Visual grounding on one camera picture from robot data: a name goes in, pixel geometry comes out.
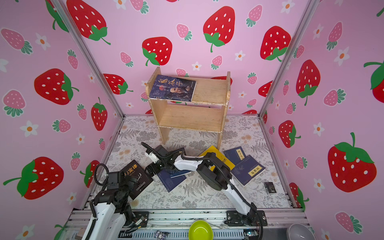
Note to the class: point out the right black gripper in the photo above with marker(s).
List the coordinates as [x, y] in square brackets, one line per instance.
[154, 168]

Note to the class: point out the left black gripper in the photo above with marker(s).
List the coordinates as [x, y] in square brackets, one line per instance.
[131, 183]

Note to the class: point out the black book yellow title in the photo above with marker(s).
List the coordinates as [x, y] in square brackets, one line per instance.
[134, 170]

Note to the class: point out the dark portrait cover book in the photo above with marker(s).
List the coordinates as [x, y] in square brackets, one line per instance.
[172, 88]

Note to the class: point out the blue book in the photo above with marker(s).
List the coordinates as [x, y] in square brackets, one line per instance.
[178, 173]
[247, 169]
[235, 155]
[169, 182]

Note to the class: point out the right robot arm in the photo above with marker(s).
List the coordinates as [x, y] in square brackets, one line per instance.
[216, 173]

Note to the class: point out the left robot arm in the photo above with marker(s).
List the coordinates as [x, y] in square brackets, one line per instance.
[110, 208]

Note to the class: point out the yellow cartoon cover book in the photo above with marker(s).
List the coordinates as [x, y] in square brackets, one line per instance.
[219, 155]

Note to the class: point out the wooden two-tier shelf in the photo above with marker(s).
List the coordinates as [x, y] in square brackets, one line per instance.
[206, 112]

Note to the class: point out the green bowl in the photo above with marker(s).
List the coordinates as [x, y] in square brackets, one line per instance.
[200, 230]

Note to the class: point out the small black card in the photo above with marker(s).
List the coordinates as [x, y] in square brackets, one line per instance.
[270, 188]

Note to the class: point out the grey bowl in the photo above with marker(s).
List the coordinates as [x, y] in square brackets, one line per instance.
[299, 232]

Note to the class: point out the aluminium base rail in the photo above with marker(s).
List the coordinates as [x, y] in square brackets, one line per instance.
[178, 222]

